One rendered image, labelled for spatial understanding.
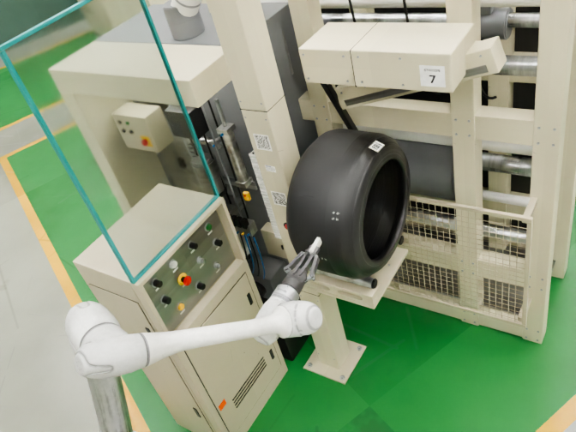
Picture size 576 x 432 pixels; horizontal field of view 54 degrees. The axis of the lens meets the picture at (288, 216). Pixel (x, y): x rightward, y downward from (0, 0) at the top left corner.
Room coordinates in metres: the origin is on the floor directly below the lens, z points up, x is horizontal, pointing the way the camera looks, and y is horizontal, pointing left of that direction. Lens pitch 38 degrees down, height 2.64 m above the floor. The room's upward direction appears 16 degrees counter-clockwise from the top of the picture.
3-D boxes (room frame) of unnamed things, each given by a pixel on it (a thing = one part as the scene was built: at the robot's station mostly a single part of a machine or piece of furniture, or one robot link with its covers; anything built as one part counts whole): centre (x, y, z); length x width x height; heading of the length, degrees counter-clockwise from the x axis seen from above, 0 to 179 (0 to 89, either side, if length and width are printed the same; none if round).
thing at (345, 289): (1.74, -0.14, 0.83); 0.36 x 0.09 x 0.06; 48
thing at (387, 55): (1.98, -0.52, 1.71); 0.61 x 0.25 x 0.15; 48
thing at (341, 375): (2.00, -0.03, 0.01); 0.27 x 0.27 x 0.02; 48
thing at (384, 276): (1.85, -0.23, 0.80); 0.37 x 0.36 x 0.02; 138
